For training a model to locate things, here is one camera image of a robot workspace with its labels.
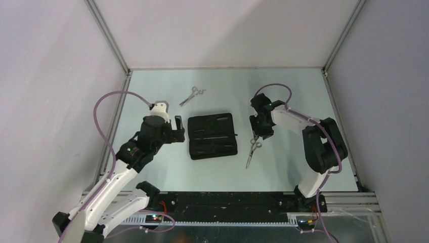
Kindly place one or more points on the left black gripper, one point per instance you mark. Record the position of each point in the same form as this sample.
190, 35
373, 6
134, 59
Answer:
175, 135

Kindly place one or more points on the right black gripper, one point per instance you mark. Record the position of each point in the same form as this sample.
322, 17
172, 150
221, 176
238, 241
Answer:
265, 133

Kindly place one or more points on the silver scissors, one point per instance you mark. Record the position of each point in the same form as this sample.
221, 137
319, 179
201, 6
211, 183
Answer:
195, 92
253, 151

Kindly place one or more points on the black zippered tool case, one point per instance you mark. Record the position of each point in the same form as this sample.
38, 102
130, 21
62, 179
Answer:
211, 136

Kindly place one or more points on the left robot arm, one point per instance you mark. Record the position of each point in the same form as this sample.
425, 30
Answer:
94, 217

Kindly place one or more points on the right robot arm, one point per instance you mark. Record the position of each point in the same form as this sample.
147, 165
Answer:
324, 146

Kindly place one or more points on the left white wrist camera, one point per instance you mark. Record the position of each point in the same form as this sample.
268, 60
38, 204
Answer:
160, 108

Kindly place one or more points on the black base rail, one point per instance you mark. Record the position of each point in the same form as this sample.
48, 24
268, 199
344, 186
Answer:
234, 207

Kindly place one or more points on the left aluminium frame post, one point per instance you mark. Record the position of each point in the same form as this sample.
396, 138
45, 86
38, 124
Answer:
107, 34

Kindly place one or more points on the aluminium frame post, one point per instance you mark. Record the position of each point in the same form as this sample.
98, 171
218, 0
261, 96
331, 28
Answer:
344, 34
107, 34

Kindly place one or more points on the right aluminium frame post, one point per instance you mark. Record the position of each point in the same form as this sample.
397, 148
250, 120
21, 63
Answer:
344, 34

